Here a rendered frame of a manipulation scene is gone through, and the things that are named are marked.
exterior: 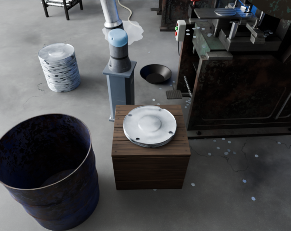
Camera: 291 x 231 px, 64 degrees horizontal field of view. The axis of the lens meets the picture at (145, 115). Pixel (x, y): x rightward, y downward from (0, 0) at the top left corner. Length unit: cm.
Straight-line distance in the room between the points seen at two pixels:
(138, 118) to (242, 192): 77
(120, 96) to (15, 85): 113
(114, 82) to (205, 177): 85
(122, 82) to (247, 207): 107
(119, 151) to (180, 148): 31
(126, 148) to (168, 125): 26
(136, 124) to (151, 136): 12
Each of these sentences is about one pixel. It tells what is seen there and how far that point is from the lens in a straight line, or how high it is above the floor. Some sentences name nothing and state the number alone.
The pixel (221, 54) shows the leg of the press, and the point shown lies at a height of 64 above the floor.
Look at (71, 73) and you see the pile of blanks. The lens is 212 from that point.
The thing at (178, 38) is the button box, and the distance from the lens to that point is 181.
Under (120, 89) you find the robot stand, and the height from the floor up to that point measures 32.
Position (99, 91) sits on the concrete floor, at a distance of 212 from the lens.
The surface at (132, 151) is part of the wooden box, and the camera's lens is 119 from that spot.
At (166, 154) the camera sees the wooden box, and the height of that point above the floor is 35.
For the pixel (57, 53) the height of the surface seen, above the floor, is 32.
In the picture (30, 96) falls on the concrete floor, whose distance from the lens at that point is 224.
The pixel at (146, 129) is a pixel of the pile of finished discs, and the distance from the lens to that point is 124.
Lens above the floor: 130
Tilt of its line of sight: 44 degrees down
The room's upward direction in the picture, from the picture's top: 2 degrees clockwise
